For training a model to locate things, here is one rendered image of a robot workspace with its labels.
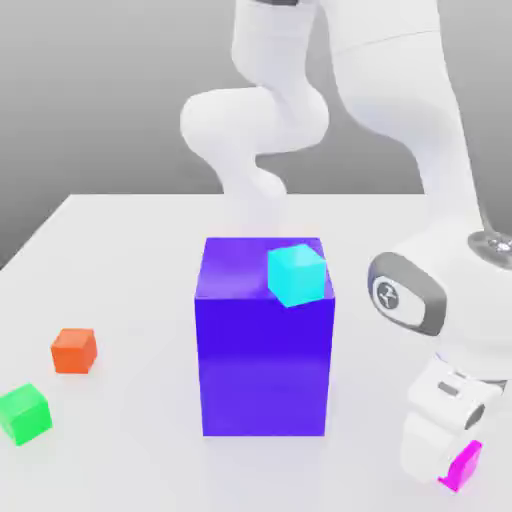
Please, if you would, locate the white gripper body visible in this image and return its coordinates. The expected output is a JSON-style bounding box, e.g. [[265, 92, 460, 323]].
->
[[398, 407, 470, 486]]

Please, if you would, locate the small magenta cube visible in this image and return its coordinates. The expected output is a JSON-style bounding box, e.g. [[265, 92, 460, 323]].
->
[[437, 439, 484, 493]]

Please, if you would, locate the small cyan cube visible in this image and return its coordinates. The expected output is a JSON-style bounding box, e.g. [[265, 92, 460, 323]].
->
[[266, 243, 328, 309]]

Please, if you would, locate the small orange cube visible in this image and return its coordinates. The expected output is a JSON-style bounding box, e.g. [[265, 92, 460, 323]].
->
[[50, 327, 99, 376]]

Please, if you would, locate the small green cube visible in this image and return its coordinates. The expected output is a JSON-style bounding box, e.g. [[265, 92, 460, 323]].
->
[[0, 382, 54, 447]]

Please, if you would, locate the large blue box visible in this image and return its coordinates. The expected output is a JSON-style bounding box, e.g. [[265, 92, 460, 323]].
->
[[193, 236, 336, 438]]

